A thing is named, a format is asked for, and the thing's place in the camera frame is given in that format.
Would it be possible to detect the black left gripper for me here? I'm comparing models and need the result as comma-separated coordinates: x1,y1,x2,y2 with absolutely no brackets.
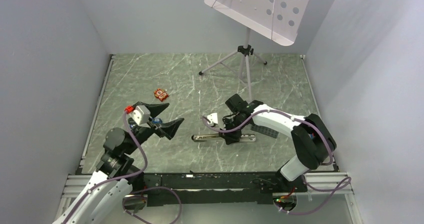
124,103,184,155

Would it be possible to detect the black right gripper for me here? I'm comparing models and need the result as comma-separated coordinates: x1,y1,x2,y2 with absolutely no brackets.
217,115,248,145

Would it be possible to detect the blue black stapler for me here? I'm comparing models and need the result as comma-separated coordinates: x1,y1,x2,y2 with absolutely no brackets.
150,118,163,124

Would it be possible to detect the black silver stapler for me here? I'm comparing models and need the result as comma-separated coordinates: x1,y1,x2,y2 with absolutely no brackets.
191,133,257,143

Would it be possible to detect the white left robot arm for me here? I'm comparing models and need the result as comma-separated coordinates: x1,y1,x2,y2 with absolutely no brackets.
54,102,184,224

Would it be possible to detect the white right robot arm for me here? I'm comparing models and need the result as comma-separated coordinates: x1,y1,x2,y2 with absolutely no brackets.
218,94,337,192

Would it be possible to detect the red cartoon eraser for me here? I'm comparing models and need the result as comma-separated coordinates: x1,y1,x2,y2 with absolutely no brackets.
153,88,169,102

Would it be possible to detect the dark grey lego baseplate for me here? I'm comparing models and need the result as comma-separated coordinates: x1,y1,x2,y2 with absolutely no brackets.
251,125,279,139

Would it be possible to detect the white perforated music stand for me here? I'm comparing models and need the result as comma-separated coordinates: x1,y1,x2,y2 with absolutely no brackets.
199,0,310,100

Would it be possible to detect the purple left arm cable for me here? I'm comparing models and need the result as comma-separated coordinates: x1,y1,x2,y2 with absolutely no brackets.
61,111,183,224

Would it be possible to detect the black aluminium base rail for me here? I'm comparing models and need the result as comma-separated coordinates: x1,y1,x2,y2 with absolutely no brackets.
61,171,352,207

